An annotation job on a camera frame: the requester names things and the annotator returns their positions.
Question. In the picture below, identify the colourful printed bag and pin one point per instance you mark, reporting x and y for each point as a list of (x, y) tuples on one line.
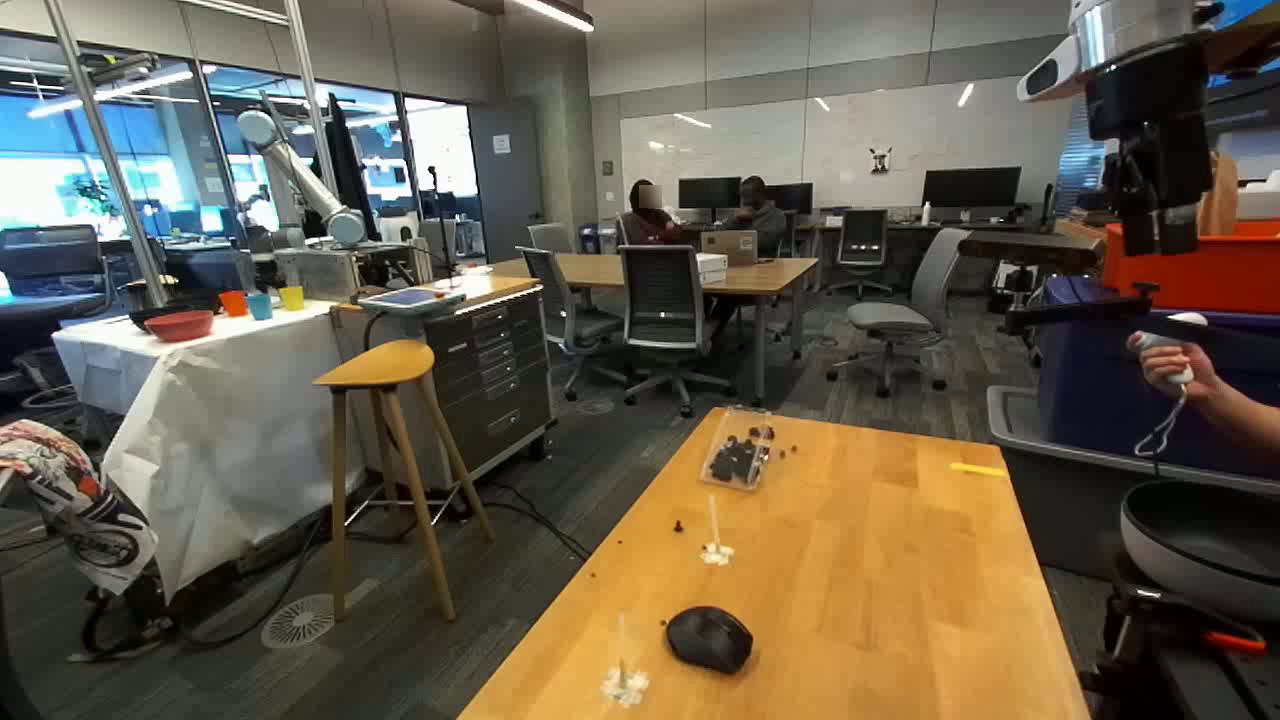
[(65, 500)]

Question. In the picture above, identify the clear bag of dark pieces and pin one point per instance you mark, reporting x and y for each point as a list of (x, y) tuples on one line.
[(739, 459)]

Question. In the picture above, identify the yellow cup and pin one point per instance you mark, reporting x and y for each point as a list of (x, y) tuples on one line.
[(295, 298)]

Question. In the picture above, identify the grey plastic bin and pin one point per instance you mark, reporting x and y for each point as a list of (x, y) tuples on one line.
[(1053, 486)]

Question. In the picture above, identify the black computer mouse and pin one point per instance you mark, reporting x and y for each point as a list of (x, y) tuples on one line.
[(708, 639)]

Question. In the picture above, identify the wide black computer monitor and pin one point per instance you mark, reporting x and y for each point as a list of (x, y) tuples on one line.
[(971, 184)]

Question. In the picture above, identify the person's hand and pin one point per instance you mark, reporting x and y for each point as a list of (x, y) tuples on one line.
[(1183, 366)]

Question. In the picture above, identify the table with white cloth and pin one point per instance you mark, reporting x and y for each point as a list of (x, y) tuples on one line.
[(220, 426)]

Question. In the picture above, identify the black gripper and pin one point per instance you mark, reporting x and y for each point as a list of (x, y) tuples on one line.
[(1149, 115)]

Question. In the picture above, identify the long wooden desk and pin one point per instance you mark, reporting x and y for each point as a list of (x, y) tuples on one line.
[(760, 276)]

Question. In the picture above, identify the seated person with dark hair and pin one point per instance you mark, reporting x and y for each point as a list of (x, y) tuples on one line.
[(649, 214)]

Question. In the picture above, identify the person's forearm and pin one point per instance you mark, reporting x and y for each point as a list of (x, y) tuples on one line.
[(1251, 420)]

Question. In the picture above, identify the grey mesh office chair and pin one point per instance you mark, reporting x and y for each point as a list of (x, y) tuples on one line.
[(660, 303)]

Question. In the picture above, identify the grey door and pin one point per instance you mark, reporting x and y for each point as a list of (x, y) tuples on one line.
[(505, 174)]

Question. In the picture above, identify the light grey office chair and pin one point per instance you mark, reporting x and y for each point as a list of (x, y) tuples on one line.
[(907, 313)]

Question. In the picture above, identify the seated person in dark top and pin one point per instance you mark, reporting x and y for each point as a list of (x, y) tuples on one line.
[(760, 214)]

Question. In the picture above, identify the orange cup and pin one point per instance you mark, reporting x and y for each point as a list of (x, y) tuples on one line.
[(235, 303)]

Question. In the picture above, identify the silver laptop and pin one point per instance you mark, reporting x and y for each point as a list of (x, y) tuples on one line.
[(730, 246)]

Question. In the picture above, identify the black frying pan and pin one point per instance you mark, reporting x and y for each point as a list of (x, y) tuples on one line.
[(1201, 543)]

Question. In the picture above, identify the blue cup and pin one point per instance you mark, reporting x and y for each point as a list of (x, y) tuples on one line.
[(263, 307)]

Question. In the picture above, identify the black office chair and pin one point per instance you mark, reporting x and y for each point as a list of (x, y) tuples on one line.
[(860, 237)]

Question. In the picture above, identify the blue storage bin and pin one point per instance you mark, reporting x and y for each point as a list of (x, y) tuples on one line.
[(1105, 386)]

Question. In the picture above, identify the wooden bar stool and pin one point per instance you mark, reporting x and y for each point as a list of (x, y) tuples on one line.
[(384, 366)]

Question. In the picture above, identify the grey drawer cabinet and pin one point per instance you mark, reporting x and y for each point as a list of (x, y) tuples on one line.
[(492, 372)]

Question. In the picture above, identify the red bowl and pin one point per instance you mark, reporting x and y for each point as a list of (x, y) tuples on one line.
[(179, 327)]

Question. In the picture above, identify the brown paper bag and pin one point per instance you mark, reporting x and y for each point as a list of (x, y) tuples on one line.
[(1217, 200)]

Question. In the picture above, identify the orange crate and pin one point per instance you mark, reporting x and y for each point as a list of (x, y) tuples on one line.
[(1186, 275)]

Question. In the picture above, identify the aluminium frame pole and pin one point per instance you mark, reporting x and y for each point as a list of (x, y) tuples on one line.
[(107, 162)]

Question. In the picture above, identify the silver background robot arm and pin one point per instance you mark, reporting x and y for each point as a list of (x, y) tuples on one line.
[(307, 181)]

